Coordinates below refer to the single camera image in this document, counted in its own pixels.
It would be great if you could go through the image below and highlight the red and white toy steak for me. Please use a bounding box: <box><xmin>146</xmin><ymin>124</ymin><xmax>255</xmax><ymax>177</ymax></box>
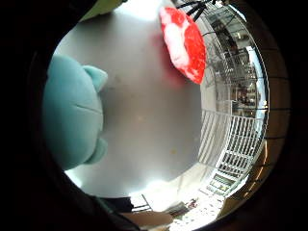
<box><xmin>159</xmin><ymin>6</ymin><xmax>207</xmax><ymax>86</ymax></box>

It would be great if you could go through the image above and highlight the white metal railing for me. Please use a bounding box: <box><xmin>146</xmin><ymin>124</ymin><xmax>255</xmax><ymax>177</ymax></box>
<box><xmin>197</xmin><ymin>47</ymin><xmax>269</xmax><ymax>197</ymax></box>

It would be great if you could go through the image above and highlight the teal plush toy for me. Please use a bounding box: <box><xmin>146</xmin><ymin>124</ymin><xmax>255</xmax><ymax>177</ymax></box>
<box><xmin>41</xmin><ymin>53</ymin><xmax>110</xmax><ymax>171</ymax></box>

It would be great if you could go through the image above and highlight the black tripod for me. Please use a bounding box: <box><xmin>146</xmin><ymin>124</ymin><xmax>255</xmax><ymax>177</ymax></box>
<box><xmin>175</xmin><ymin>0</ymin><xmax>217</xmax><ymax>23</ymax></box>

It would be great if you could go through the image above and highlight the yellow-green object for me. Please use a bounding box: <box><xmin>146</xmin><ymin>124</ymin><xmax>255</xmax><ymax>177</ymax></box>
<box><xmin>78</xmin><ymin>0</ymin><xmax>124</xmax><ymax>23</ymax></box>

